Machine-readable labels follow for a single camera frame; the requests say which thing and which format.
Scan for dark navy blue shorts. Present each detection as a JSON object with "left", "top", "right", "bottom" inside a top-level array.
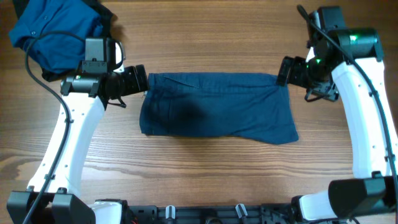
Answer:
[{"left": 139, "top": 73, "right": 299, "bottom": 144}]

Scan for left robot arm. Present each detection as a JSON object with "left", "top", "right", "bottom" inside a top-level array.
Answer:
[{"left": 7, "top": 65, "right": 149, "bottom": 223}]

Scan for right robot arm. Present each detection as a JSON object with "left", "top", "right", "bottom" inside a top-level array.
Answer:
[{"left": 277, "top": 27, "right": 397, "bottom": 222}]

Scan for black folded garment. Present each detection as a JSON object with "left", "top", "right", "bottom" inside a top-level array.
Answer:
[{"left": 12, "top": 0, "right": 120, "bottom": 83}]

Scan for folded blue button shirt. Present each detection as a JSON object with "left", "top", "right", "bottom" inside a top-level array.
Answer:
[{"left": 8, "top": 0, "right": 104, "bottom": 75}]

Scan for left black camera cable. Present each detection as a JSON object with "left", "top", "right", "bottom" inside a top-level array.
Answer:
[{"left": 21, "top": 30, "right": 86, "bottom": 224}]

